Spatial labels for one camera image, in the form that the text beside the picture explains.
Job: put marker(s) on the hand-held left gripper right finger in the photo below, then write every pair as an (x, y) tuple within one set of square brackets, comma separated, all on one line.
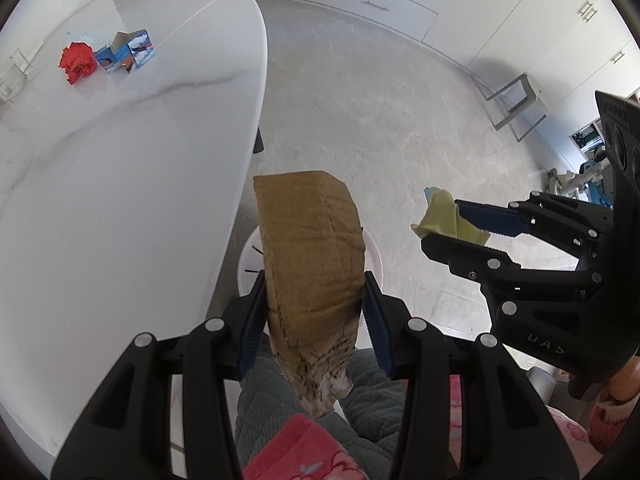
[(377, 330)]

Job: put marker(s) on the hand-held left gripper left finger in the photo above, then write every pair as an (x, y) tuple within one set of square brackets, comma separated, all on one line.
[(250, 320)]

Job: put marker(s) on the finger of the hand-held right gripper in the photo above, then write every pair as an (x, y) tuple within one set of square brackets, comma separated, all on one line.
[(495, 222), (465, 257)]

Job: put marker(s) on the yellow paper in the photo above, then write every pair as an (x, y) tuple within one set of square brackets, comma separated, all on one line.
[(442, 215)]

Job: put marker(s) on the white round trash bin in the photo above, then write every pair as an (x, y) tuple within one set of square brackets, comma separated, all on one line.
[(250, 265)]

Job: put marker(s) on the brown cardboard piece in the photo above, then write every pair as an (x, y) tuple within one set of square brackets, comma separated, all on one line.
[(310, 240)]

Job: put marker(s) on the person's right hand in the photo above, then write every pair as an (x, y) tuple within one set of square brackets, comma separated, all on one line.
[(627, 380)]

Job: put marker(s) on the grey quilted pants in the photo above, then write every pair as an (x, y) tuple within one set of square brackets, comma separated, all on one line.
[(370, 410)]

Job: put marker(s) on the white blue floor equipment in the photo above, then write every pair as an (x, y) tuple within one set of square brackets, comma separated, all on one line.
[(575, 180)]

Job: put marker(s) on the pink printed garment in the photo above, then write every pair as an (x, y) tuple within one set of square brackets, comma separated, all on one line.
[(300, 450)]

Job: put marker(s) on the blue printed carton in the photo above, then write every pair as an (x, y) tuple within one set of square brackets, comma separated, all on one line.
[(125, 52)]

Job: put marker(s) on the red crumpled paper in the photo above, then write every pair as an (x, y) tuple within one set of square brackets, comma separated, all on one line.
[(77, 62)]

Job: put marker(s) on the metal frame stool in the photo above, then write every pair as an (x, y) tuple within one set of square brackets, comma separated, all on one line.
[(520, 91)]

